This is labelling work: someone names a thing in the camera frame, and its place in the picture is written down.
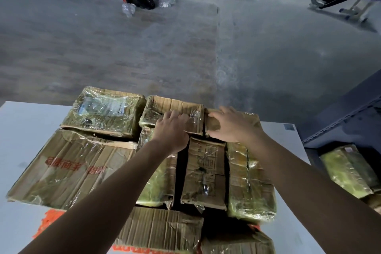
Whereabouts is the person's right hand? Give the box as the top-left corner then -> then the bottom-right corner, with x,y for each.
207,106 -> 266,144

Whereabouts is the person's left hand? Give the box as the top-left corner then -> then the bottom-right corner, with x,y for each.
152,110 -> 191,155

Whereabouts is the blue plastic chair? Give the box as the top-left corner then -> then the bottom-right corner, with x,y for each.
339,0 -> 381,24

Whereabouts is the person's left forearm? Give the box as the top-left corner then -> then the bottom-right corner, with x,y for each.
17,140 -> 176,254

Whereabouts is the white table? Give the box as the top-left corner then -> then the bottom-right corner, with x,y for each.
0,101 -> 327,254

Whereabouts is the person's right forearm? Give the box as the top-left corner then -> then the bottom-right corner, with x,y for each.
251,131 -> 381,254

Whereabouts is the taped parcel with white label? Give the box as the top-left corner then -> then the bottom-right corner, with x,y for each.
60,86 -> 146,139

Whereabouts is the large taped carton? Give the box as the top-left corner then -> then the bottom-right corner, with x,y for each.
6,129 -> 138,210

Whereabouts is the dark blue metal shelf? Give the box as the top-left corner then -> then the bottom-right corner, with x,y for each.
297,67 -> 381,216

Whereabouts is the orange perforated plastic mat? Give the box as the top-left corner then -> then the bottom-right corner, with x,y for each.
33,209 -> 262,254

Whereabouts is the yellow-green taped parcel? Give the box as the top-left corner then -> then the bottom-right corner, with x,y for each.
226,141 -> 277,222

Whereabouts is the yellow parcel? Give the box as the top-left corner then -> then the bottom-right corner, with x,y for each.
320,144 -> 381,199

